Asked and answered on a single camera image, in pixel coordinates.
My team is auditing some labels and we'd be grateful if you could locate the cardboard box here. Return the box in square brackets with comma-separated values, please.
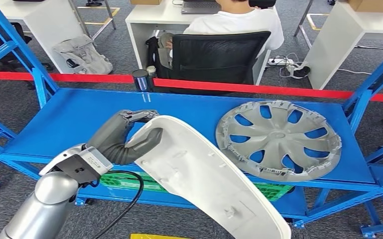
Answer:
[129, 0, 164, 6]
[347, 0, 383, 13]

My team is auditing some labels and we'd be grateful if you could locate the yellow floor tape square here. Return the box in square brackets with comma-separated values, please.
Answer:
[129, 233, 193, 239]

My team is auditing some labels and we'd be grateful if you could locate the chrome barrier post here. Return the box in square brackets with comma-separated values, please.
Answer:
[131, 68, 155, 93]

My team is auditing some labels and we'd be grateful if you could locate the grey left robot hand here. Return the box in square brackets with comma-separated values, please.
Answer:
[85, 109, 163, 166]

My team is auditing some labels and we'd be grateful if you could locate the white plastic car part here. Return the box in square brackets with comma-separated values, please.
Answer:
[125, 115, 292, 239]

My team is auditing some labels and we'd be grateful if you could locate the white floor cable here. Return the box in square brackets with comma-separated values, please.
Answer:
[337, 67, 383, 87]

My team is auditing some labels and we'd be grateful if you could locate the silver wheel hubcap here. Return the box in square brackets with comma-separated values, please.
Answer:
[214, 100, 342, 183]

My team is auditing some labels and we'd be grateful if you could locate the white power strip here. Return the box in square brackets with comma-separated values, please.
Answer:
[267, 57, 295, 67]

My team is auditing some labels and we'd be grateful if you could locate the black bag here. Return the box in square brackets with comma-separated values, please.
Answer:
[144, 36, 162, 73]

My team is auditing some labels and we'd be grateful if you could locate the black mesh office chair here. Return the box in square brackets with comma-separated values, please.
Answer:
[169, 31, 272, 95]

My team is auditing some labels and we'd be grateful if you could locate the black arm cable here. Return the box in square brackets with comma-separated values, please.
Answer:
[92, 170, 145, 239]

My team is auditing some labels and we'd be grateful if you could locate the grey backpack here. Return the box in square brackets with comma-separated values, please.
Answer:
[52, 34, 115, 76]

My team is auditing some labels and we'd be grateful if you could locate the white desk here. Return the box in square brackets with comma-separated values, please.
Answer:
[125, 0, 272, 87]
[301, 0, 383, 91]
[0, 0, 87, 75]

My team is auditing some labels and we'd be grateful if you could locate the grey laptop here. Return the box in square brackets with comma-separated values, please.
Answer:
[180, 0, 222, 15]

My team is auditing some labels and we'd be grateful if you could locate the black power adapter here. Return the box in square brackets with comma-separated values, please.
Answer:
[286, 62, 311, 80]

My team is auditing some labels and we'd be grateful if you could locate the red barrier belt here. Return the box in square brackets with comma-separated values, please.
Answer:
[0, 70, 135, 84]
[153, 78, 383, 104]

